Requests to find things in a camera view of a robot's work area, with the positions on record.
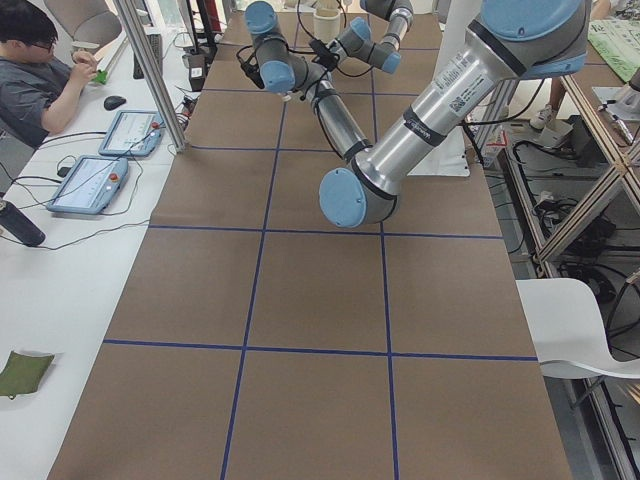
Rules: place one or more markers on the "blue teach pendant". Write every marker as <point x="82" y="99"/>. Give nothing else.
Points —
<point x="90" y="185"/>
<point x="132" y="133"/>

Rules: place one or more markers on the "green cloth pouch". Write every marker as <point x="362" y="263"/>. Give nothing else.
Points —
<point x="22" y="374"/>

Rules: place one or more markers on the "grey office chair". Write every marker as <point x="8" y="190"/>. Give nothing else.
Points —
<point x="88" y="22"/>

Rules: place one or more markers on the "far blue teach pendant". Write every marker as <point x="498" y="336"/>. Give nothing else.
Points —
<point x="132" y="133"/>

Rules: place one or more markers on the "near blue teach pendant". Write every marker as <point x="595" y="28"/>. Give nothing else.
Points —
<point x="90" y="185"/>

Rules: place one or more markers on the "aluminium frame post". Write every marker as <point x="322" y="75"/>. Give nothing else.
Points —
<point x="137" y="37"/>

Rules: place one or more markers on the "black computer mouse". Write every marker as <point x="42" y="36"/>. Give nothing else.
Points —
<point x="112" y="102"/>

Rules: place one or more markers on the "white chair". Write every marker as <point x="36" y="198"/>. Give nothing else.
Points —
<point x="567" y="331"/>

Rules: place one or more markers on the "seated person grey shirt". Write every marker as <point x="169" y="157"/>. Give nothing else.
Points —
<point x="39" y="93"/>

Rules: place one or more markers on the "black water bottle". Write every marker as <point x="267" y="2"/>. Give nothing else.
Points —
<point x="21" y="227"/>

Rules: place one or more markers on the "white HOME mug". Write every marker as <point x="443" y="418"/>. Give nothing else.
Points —
<point x="326" y="24"/>

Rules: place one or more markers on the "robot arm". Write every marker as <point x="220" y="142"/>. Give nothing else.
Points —
<point x="356" y="41"/>
<point x="506" y="40"/>

